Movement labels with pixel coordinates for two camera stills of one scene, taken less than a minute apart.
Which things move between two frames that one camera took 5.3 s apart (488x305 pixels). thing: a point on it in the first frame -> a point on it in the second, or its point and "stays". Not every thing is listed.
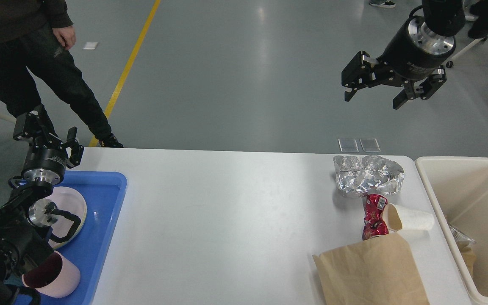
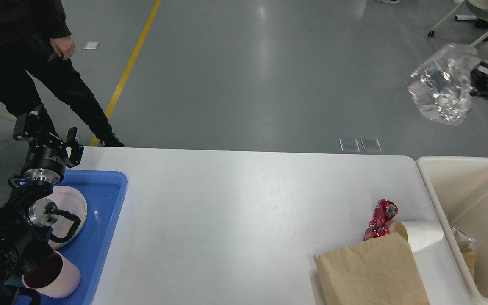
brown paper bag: (379, 271) stays
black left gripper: (46, 160) stays
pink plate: (69, 199) stays
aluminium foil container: (359, 176) -> (441, 86)
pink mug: (56, 277) stays
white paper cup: (397, 217) -> (419, 234)
